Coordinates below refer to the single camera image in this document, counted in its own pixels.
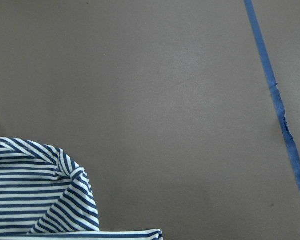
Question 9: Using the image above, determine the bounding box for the striped polo shirt white collar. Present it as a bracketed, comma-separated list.
[0, 137, 163, 240]

